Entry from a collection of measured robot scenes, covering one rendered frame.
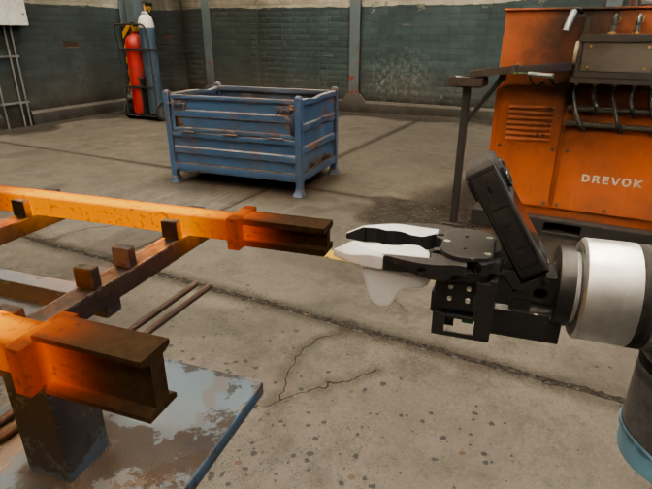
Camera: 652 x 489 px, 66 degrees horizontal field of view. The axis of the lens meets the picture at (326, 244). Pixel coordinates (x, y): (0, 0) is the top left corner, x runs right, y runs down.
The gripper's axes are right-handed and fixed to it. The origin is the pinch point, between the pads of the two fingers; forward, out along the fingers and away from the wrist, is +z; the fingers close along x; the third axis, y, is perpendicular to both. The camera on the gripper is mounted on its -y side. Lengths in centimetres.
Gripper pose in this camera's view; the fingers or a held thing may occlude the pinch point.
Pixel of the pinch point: (353, 237)
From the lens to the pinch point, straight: 50.2
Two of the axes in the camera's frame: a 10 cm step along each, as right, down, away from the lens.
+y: 0.0, 9.2, 3.9
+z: -9.5, -1.2, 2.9
